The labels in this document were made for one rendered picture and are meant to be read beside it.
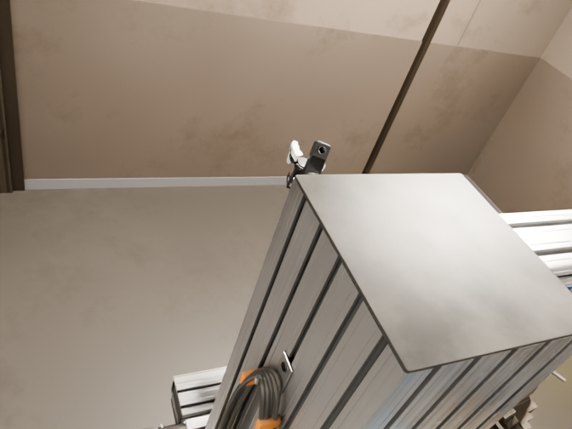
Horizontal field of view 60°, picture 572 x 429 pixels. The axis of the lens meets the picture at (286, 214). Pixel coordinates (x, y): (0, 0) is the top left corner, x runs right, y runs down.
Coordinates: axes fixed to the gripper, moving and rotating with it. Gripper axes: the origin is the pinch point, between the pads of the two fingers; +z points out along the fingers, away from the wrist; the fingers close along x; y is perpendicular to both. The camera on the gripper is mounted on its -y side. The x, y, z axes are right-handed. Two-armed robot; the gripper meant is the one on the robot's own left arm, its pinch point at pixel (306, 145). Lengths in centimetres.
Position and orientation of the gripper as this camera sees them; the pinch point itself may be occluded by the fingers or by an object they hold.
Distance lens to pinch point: 149.3
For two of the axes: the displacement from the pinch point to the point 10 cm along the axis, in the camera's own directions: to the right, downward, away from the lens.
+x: 9.2, 3.0, 2.5
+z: 0.0, -6.5, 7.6
